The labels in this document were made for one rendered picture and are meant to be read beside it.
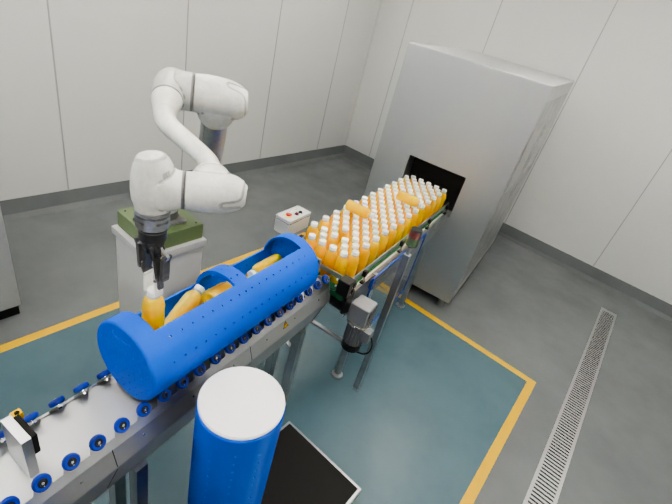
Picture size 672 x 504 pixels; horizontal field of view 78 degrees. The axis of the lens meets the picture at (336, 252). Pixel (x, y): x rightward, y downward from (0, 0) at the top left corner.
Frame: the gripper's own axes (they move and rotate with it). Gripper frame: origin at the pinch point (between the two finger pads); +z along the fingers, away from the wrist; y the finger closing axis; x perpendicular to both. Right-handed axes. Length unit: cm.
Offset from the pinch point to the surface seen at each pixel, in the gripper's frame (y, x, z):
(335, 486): 63, 55, 120
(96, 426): 3.8, -23.3, 41.1
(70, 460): 11, -35, 36
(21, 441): 4.9, -41.9, 25.2
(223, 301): 8.7, 21.4, 13.6
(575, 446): 176, 196, 137
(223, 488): 41, -5, 57
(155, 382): 14.5, -10.5, 22.8
